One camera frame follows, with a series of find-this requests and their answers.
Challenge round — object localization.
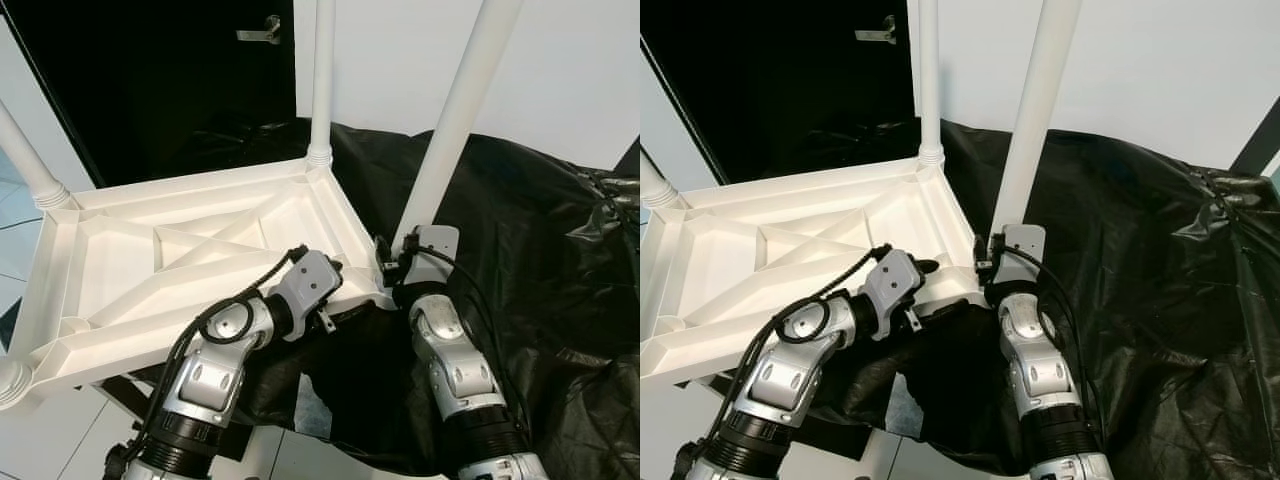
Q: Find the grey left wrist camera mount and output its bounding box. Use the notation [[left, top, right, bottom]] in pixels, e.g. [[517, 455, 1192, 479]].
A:
[[862, 248, 926, 329], [275, 250, 343, 331]]

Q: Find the white table pedestal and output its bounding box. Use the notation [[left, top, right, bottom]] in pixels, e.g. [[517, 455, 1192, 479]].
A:
[[240, 430, 286, 480], [860, 440, 901, 480]]

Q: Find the black table cloth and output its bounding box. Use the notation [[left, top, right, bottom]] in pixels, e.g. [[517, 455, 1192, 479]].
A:
[[790, 120, 1280, 476], [130, 120, 640, 476]]

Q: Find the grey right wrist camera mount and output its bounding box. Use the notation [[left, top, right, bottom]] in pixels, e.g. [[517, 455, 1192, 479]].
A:
[[993, 225, 1048, 286], [405, 225, 461, 291]]

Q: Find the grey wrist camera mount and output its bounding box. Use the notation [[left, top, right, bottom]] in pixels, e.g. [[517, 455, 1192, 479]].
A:
[[993, 225, 1048, 286], [862, 248, 926, 329], [275, 250, 343, 331], [405, 225, 461, 291]]

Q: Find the black door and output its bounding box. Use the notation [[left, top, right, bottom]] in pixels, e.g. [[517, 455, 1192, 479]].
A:
[[0, 0, 301, 191], [640, 0, 921, 186]]

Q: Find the white plastic table top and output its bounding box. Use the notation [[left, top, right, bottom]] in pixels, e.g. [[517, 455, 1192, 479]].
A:
[[0, 155, 396, 411], [640, 155, 991, 386]]

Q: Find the silver door handle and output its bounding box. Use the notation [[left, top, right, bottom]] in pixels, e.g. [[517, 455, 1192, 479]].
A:
[[855, 15, 898, 44], [237, 15, 283, 44]]

